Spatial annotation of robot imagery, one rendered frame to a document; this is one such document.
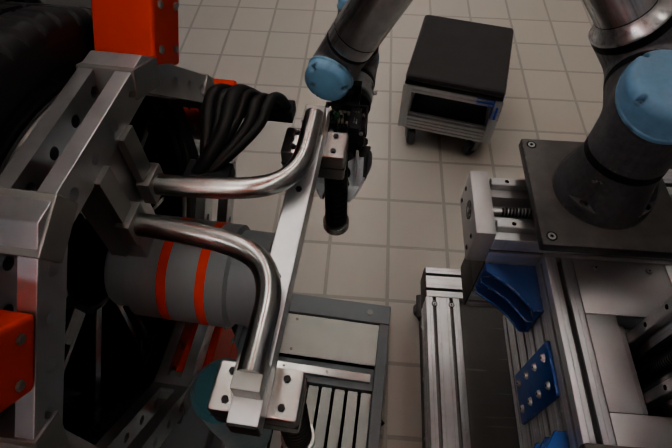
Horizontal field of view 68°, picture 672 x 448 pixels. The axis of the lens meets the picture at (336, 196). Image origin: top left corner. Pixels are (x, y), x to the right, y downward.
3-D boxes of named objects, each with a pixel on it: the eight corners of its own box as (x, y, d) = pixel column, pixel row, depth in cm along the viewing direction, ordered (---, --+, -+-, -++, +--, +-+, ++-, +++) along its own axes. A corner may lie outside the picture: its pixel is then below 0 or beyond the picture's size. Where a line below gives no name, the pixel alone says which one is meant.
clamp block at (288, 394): (227, 373, 55) (218, 356, 51) (308, 385, 54) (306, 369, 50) (214, 421, 52) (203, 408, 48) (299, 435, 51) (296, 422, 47)
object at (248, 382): (136, 220, 58) (102, 160, 50) (299, 240, 56) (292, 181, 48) (65, 370, 47) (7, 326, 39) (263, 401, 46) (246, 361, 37)
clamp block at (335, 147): (289, 149, 75) (286, 124, 71) (348, 155, 75) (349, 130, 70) (282, 174, 72) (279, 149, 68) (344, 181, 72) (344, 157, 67)
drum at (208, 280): (159, 245, 79) (130, 190, 68) (290, 261, 77) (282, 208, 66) (124, 328, 71) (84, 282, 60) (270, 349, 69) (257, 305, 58)
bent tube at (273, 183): (190, 105, 70) (171, 41, 61) (326, 119, 68) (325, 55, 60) (143, 205, 59) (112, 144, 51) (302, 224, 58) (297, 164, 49)
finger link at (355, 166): (346, 182, 74) (345, 137, 79) (346, 205, 78) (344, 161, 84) (367, 182, 74) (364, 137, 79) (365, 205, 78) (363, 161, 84)
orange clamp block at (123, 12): (124, 59, 64) (120, -15, 62) (182, 65, 64) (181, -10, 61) (93, 62, 58) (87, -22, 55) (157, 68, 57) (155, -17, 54)
